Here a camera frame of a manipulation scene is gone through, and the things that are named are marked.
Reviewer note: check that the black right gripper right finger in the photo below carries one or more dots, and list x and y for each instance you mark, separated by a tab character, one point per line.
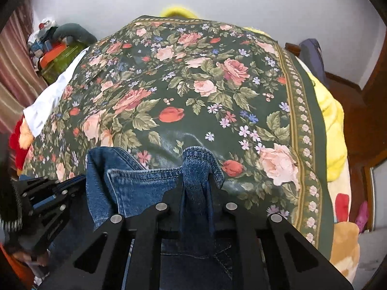
269	252

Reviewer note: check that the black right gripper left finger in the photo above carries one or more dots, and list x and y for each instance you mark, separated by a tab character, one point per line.
123	253

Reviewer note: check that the blue denim jacket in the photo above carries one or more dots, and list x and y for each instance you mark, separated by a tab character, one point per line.
116	182

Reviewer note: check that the red plush toy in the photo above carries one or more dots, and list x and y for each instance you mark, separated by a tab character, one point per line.
20	141

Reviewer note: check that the white folded cloth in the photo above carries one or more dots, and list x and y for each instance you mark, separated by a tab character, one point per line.
37	114

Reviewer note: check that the cartoon print bedsheet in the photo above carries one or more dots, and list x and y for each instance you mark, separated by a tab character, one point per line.
345	252

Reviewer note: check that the striped maroon curtain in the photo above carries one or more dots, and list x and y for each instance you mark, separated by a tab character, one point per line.
20	85

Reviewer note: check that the yellow blanket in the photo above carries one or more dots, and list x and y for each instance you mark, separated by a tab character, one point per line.
332	111

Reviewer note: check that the green floral bedspread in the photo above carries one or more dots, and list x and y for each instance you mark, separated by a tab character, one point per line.
160	85

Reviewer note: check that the orange box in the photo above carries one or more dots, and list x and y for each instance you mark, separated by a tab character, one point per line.
51	55

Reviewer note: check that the clutter pile of small items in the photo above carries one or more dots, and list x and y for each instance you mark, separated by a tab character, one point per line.
42	41

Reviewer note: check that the grey plush pillow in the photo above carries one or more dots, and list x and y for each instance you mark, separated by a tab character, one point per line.
75	31

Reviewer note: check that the blue garment on headboard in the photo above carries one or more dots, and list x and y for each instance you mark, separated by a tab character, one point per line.
311	55

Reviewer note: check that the brown wooden bed frame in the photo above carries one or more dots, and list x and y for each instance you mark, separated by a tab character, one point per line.
365	134

